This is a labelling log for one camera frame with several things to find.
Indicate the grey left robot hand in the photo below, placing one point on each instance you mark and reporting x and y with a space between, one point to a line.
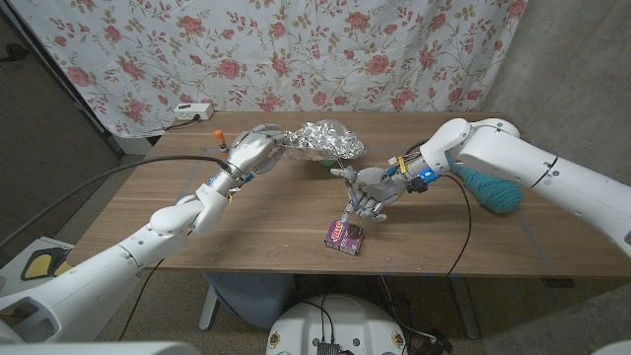
254 148

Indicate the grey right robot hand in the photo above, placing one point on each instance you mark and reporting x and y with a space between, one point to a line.
379 187

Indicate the aluminum foil sheet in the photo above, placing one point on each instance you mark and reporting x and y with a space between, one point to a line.
325 138

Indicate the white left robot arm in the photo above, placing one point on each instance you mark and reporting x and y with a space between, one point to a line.
123 256

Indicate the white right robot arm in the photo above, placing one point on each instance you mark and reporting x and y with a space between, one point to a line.
532 163

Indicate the purple pudding mix box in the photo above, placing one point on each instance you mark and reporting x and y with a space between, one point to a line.
344 239

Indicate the orange capped glue stick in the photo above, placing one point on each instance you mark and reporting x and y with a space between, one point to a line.
221 142

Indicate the white power strip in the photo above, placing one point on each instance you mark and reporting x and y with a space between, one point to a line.
193 111

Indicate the floral print curtain backdrop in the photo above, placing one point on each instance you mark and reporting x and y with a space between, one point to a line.
276 49

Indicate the teal yarn skein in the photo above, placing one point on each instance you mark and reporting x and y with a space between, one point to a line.
493 190

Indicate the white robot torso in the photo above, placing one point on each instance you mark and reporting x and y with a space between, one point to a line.
340 325

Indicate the grey table leg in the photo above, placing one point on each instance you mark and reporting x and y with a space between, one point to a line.
464 308

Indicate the blue grey chair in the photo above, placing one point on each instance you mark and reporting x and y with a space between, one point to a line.
251 298

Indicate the black power adapter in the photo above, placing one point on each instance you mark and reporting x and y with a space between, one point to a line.
436 345

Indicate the black backdrop stand pole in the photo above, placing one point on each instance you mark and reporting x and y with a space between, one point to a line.
55 74

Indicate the yellow black foot pedal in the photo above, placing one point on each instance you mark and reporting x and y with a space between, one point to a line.
37 265

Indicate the white floor board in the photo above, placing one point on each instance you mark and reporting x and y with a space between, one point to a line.
15 276

